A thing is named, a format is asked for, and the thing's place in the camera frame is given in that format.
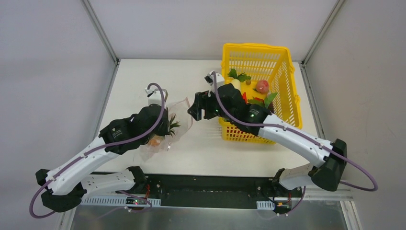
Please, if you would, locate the clear pink zip top bag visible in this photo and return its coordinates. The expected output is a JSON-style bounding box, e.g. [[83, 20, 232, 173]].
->
[[140, 98, 193, 161]]

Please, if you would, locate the aluminium frame rail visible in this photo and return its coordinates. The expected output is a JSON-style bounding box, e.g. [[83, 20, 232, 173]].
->
[[304, 185, 353, 201]]

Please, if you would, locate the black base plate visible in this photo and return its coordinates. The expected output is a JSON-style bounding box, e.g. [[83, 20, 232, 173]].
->
[[127, 174, 303, 209]]

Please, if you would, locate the toy peach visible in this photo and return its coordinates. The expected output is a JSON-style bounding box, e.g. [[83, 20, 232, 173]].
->
[[255, 80, 270, 94]]

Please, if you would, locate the toy pineapple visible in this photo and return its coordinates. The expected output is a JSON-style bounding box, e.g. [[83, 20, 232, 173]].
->
[[147, 113, 180, 147]]

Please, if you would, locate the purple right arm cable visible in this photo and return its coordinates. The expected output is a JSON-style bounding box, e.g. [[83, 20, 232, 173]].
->
[[207, 71, 379, 192]]

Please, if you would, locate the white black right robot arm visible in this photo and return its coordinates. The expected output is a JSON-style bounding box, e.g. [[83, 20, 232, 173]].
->
[[187, 84, 347, 196]]

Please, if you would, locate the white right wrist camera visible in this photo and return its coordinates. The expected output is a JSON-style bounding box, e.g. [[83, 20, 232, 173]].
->
[[204, 71, 217, 86]]

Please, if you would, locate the white toy radish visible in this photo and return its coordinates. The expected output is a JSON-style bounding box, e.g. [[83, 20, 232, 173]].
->
[[227, 69, 251, 91], [247, 92, 278, 111]]

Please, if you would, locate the yellow plastic basket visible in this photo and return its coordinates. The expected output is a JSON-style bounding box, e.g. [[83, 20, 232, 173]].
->
[[221, 43, 303, 129]]

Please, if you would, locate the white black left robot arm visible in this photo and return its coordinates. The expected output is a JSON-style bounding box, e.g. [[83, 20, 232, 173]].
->
[[35, 104, 169, 213]]

